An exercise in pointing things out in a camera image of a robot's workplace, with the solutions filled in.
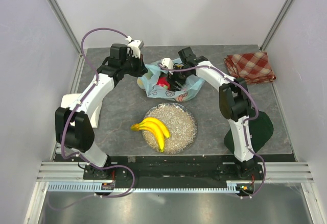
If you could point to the speckled round plate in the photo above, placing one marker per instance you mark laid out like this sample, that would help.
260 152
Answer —
180 123

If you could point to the light blue plastic bag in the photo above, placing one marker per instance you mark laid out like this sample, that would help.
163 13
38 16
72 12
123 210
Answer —
148 83

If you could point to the dark green baseball cap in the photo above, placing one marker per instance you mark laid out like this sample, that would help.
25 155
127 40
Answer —
261 130

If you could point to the red fake dragon fruit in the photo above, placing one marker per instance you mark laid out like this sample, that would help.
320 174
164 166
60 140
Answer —
162 82

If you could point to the red checkered cloth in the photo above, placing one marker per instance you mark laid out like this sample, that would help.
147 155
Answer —
254 68

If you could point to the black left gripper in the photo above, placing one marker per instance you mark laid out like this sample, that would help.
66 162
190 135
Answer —
141 69

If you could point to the white folded towel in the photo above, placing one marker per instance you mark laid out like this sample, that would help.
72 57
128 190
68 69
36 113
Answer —
70 98

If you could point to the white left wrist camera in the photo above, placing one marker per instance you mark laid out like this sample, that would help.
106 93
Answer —
136 46

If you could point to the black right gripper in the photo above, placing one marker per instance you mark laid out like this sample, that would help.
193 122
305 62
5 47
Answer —
172 79

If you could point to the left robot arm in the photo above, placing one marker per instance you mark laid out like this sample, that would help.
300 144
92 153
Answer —
72 124

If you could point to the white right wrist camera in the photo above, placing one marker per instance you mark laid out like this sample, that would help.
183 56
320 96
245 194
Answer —
166 63

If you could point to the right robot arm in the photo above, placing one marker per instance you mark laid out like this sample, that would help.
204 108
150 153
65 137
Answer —
235 105

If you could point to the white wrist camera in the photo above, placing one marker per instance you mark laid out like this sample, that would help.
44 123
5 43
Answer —
136 46
166 63

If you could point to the yellow fake banana bunch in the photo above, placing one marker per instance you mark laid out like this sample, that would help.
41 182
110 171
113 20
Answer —
156 127

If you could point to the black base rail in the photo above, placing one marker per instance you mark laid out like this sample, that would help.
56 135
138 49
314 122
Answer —
174 171

